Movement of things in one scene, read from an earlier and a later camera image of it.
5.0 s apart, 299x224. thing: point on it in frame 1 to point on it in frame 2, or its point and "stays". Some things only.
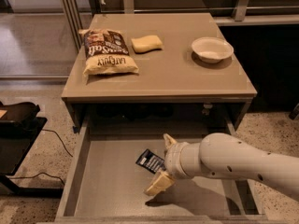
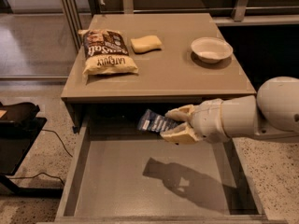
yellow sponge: [145, 44] stays
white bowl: [212, 49] stays
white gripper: [172, 161] to [207, 120]
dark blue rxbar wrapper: [151, 162] to [151, 120]
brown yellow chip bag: [106, 52] stays
